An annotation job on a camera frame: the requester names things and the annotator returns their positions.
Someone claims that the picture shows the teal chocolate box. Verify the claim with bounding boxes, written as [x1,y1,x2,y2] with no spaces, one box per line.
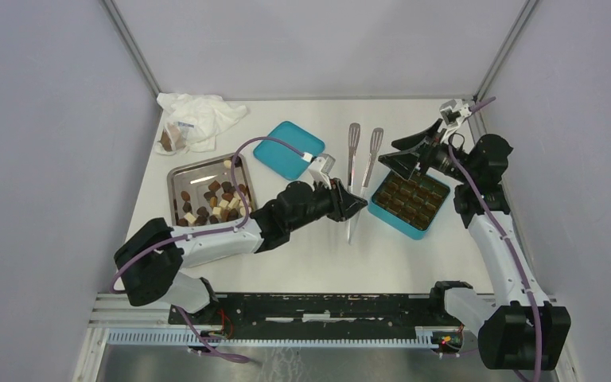
[368,172,450,240]

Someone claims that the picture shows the plastic bag with chocolate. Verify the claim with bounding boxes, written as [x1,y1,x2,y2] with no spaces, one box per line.
[154,122,194,156]

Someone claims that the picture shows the white crumpled cloth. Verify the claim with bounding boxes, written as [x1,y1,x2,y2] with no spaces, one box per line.
[157,93,248,152]

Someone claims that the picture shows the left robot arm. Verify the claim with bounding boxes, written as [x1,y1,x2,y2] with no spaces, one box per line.
[114,178,368,325]

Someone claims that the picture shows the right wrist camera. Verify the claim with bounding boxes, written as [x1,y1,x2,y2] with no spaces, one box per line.
[439,99,472,129]

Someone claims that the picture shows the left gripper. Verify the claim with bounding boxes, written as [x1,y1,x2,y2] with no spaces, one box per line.
[288,174,368,232]

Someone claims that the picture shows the steel tray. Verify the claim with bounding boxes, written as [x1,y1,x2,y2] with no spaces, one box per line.
[166,154,256,227]

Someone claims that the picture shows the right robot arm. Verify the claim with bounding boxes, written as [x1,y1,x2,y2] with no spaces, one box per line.
[379,119,571,374]

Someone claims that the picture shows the teal box lid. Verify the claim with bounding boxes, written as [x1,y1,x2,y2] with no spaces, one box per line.
[253,121,325,181]

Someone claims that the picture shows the white cable duct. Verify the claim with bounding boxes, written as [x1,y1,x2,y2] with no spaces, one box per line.
[106,327,436,349]

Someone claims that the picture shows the metal serving tongs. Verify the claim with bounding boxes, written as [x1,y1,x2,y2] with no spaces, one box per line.
[344,123,385,246]

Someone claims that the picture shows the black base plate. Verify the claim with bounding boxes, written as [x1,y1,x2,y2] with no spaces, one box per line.
[189,292,463,341]

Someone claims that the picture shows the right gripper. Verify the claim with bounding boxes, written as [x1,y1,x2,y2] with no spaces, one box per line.
[379,119,476,184]

